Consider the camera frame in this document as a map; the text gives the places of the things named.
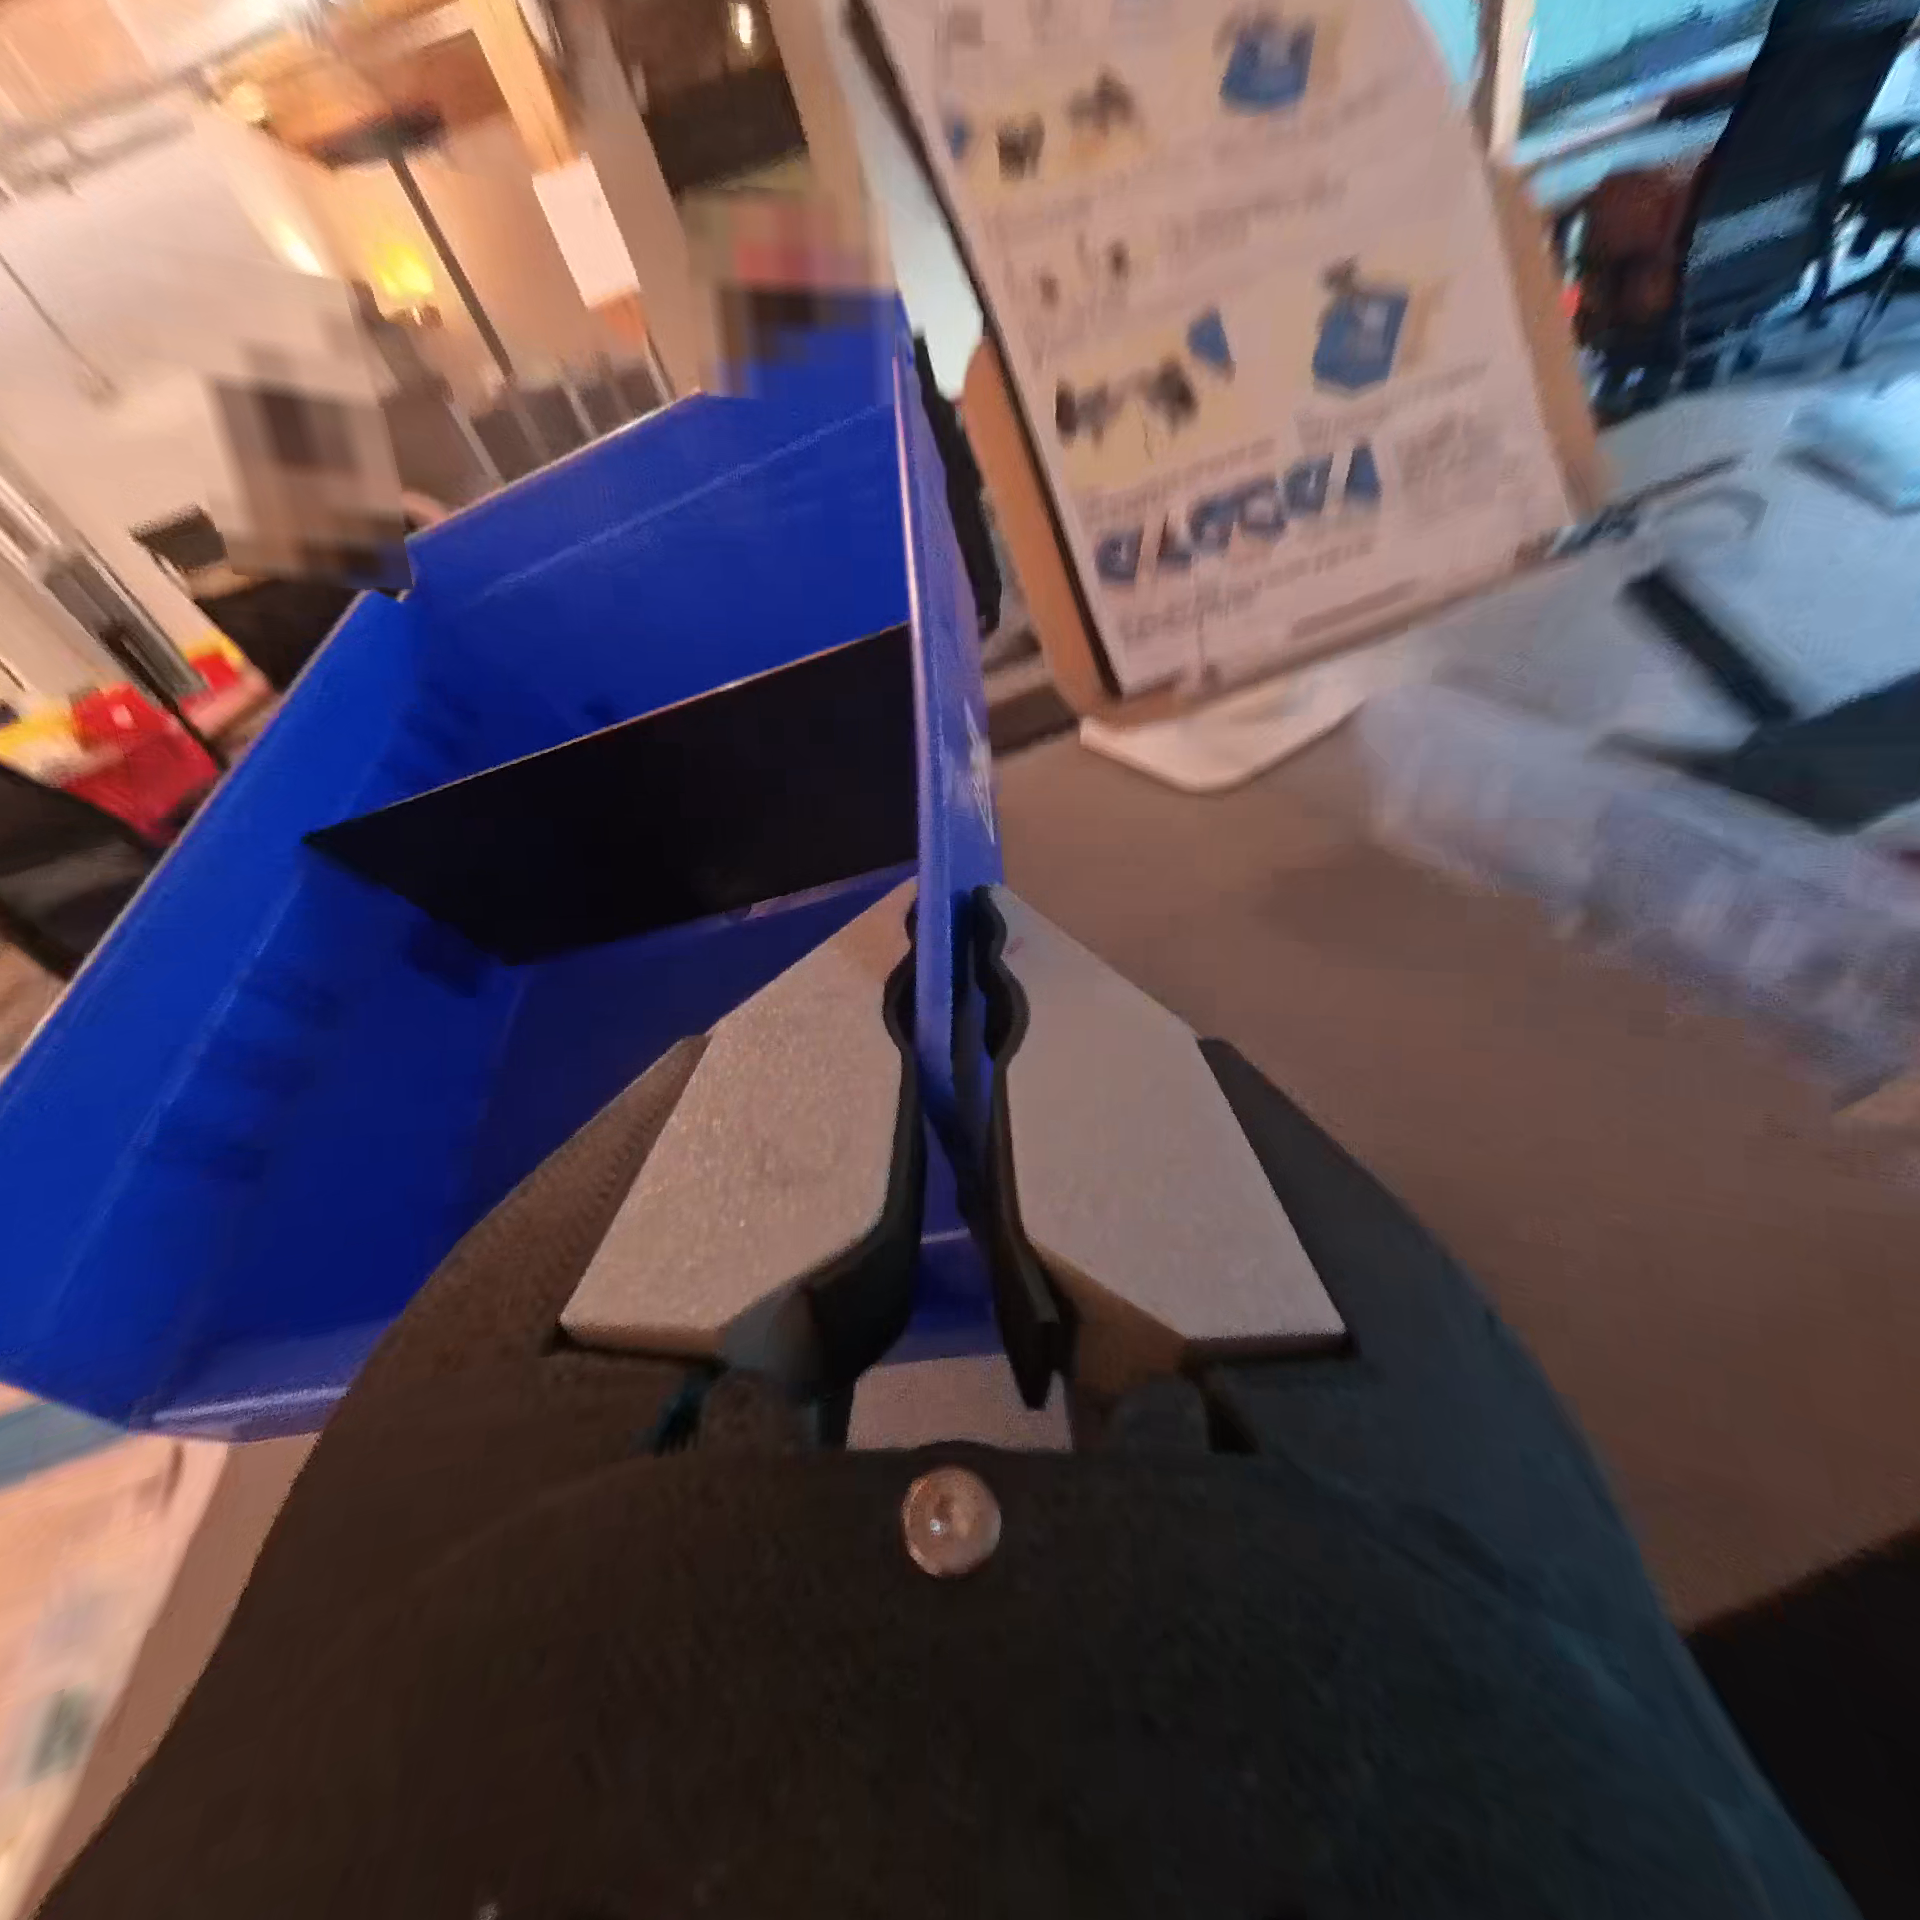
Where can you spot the white stand base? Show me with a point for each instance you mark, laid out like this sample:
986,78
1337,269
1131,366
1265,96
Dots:
1230,744

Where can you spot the clear plastic bin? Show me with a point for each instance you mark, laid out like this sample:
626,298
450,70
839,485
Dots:
1650,886

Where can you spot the blue plastic bin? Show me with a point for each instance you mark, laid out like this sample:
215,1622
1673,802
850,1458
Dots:
299,1079

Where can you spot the black office chair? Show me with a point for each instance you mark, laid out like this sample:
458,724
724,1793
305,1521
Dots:
1755,194

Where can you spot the instruction sheet on board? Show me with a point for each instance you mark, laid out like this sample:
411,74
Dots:
1289,390

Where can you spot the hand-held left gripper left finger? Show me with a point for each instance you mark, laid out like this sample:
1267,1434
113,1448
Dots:
750,1172

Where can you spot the red plastic bin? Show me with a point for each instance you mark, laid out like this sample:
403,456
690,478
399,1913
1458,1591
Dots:
148,751

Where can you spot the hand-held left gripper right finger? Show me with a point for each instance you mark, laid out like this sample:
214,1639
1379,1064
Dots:
1154,1184

